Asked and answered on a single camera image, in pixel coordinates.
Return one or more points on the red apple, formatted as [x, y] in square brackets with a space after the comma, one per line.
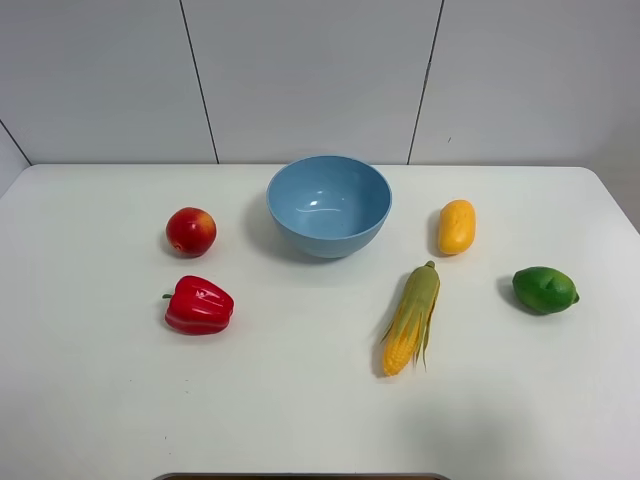
[191, 231]

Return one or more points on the yellow mango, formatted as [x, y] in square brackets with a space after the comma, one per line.
[457, 227]

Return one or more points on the green lime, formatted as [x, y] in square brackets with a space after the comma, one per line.
[545, 290]

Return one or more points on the blue plastic bowl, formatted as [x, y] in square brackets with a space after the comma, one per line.
[329, 206]

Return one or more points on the corn cob with husk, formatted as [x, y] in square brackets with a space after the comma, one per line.
[407, 336]

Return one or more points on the red bell pepper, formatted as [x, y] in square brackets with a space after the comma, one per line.
[198, 307]

